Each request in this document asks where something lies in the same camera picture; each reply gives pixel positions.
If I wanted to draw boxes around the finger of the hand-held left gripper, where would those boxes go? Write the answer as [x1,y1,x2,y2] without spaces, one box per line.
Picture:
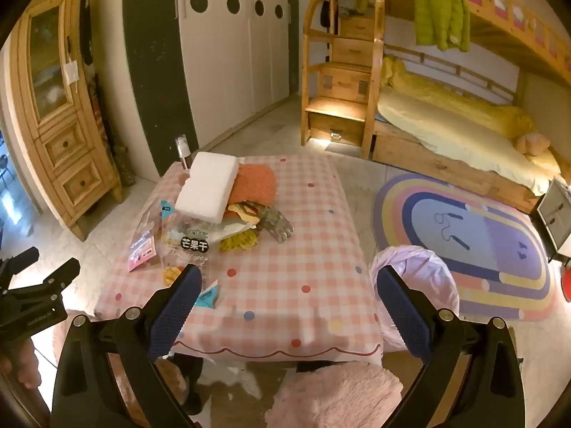
[0,246,41,278]
[8,259,82,298]

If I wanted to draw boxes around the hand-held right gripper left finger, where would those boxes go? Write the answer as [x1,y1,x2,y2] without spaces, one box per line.
[50,264,203,428]

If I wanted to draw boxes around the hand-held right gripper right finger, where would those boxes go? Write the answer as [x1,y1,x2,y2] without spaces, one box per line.
[376,265,522,428]

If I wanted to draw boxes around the silver patterned wrapper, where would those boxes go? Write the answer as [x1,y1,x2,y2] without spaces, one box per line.
[259,207,294,244]

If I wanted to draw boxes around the person's left hand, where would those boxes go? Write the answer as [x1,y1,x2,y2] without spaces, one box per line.
[0,342,43,391]

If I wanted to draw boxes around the small blue wrapper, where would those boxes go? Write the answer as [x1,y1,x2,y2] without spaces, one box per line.
[196,280,220,309]

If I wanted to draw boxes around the clear dried fruit packet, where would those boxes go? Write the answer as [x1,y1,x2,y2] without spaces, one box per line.
[134,200,215,287]

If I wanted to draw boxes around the pink snack packet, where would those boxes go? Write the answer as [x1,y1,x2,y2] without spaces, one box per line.
[128,236,158,272]

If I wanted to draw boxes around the yellow crumpled wrapper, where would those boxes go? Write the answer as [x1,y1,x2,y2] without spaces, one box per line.
[219,227,258,251]

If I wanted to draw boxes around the pink fluffy stool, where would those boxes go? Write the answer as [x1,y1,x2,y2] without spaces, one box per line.
[267,361,404,428]

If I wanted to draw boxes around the rainbow oval rug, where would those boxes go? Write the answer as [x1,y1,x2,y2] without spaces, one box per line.
[372,173,558,322]

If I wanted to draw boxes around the white foam tray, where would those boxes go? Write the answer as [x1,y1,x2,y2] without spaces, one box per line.
[175,152,240,224]

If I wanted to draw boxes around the pink checkered tablecloth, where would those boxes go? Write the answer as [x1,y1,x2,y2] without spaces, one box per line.
[94,155,384,362]

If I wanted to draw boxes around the wooden cabinet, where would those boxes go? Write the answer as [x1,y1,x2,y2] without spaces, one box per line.
[10,0,123,241]

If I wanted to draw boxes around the dark patterned bag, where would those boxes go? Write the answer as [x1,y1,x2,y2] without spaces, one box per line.
[91,76,137,188]

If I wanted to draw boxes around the orange textured packet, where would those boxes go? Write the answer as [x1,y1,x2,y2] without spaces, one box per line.
[229,164,277,206]

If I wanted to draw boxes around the wooden bunk bed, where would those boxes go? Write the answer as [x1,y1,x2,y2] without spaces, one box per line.
[372,0,571,215]

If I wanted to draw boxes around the brown spray bottle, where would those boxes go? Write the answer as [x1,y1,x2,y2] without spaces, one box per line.
[174,135,193,171]

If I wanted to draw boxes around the white side cabinet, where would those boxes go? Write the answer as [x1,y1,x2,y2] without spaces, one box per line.
[535,178,571,264]

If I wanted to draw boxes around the pale yellow bedsheet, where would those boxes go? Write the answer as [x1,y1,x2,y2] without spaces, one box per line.
[377,87,560,194]

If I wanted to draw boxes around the pink plush toy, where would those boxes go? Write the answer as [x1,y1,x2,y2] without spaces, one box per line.
[513,133,551,157]

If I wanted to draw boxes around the dark wardrobe door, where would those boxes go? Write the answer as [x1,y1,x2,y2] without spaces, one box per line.
[121,0,199,177]

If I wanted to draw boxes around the yellow quilt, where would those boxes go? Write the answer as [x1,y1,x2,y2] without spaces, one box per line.
[386,56,536,139]

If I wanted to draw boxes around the wooden staircase drawers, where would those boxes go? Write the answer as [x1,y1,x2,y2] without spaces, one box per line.
[301,0,384,157]

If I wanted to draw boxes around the white wardrobe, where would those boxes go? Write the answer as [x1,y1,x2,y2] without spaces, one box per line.
[176,0,293,148]

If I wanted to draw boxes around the green puffer jacket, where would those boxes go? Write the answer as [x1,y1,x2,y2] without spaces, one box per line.
[414,0,471,52]

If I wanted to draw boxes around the black cable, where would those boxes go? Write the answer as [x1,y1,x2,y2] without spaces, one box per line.
[435,212,470,250]

